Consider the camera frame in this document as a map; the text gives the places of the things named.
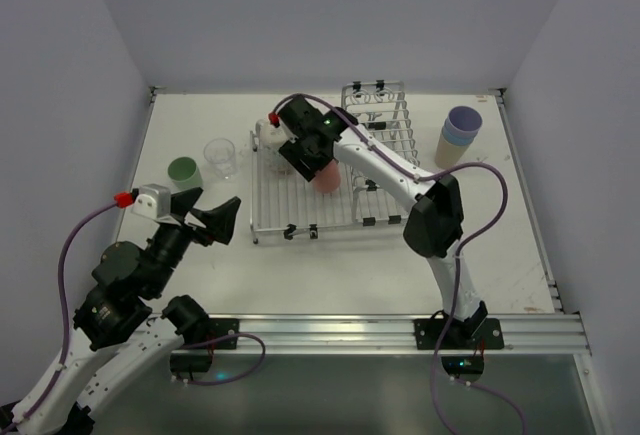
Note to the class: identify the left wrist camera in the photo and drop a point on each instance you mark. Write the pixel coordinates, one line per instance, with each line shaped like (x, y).
(150, 201)

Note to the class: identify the green plastic cup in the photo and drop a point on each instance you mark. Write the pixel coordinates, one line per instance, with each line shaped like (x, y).
(184, 173)

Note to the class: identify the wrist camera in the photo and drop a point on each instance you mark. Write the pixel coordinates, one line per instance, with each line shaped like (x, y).
(150, 201)
(279, 126)

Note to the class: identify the lavender plastic cup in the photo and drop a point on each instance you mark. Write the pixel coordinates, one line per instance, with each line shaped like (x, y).
(463, 122)

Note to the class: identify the white floral ceramic mug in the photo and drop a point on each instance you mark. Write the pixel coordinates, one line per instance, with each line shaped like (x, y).
(270, 143)

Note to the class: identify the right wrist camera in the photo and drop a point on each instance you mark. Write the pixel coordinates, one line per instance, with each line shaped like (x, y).
(279, 126)

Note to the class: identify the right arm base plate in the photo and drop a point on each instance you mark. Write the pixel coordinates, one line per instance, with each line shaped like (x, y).
(488, 335)

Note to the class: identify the beige plastic cup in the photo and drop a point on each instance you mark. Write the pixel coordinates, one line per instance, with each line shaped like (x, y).
(448, 154)

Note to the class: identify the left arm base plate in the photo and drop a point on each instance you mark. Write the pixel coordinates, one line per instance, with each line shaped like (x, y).
(211, 329)

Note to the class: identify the light blue plastic cup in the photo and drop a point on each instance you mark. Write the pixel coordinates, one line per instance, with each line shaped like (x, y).
(458, 137)

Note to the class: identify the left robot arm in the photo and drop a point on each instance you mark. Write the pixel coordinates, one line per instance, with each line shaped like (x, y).
(126, 278)

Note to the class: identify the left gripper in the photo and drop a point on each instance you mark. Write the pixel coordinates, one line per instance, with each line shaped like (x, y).
(192, 228)

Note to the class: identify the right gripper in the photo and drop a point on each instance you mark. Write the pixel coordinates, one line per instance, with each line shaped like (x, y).
(302, 160)

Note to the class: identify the silver wire dish rack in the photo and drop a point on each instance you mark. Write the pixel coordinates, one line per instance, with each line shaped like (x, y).
(284, 204)

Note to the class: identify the aluminium mounting rail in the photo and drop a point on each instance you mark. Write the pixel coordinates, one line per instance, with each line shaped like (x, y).
(518, 334)

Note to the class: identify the clear plastic tumbler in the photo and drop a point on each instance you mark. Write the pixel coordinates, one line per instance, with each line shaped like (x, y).
(220, 153)

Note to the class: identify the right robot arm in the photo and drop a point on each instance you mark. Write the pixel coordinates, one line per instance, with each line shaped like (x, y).
(433, 229)

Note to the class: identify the pink plastic cup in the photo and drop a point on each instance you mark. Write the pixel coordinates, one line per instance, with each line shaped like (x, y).
(328, 179)

